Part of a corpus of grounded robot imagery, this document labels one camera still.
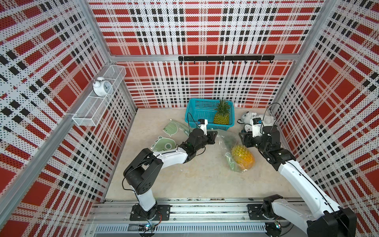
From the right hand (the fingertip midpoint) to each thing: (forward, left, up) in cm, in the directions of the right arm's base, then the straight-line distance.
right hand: (246, 133), depth 79 cm
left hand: (+4, +14, -4) cm, 15 cm away
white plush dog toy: (+17, -20, -10) cm, 28 cm away
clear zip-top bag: (+10, +40, -13) cm, 43 cm away
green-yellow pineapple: (+19, +10, -9) cm, 23 cm away
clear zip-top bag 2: (+6, +8, -16) cm, 19 cm away
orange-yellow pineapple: (-8, +1, -12) cm, 14 cm away
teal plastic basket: (+38, +28, -20) cm, 51 cm away
